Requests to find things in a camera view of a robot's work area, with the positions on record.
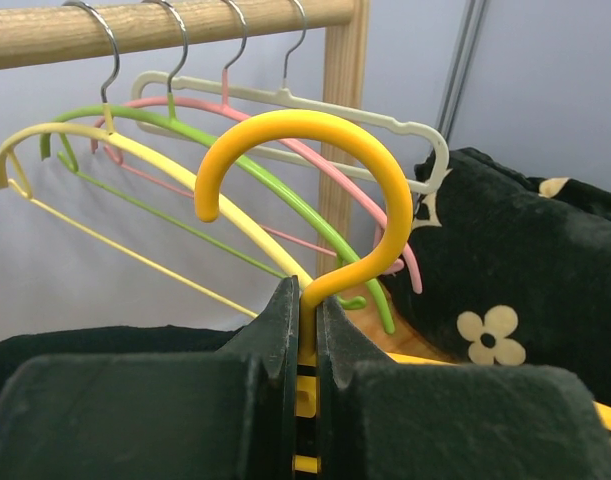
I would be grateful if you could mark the pink plastic hanger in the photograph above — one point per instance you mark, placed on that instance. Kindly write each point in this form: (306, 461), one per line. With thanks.
(308, 154)

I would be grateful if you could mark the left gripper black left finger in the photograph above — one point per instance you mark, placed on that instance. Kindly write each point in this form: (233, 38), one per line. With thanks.
(226, 414)

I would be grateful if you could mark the pale yellow hanger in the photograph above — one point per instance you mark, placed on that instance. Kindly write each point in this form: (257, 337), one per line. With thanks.
(109, 135)

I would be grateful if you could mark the white plastic hanger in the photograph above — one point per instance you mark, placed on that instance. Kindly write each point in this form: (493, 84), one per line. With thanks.
(284, 98)

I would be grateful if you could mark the black printed t shirt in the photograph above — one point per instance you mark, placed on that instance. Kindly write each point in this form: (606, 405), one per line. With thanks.
(16, 350)

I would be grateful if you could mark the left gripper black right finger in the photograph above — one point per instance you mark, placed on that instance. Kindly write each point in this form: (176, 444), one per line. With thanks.
(379, 419)

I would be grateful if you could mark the black floral blanket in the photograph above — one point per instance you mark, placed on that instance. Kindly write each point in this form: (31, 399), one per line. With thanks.
(515, 270)

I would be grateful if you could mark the wooden clothes rack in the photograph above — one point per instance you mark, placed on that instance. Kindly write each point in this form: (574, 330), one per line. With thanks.
(338, 132)

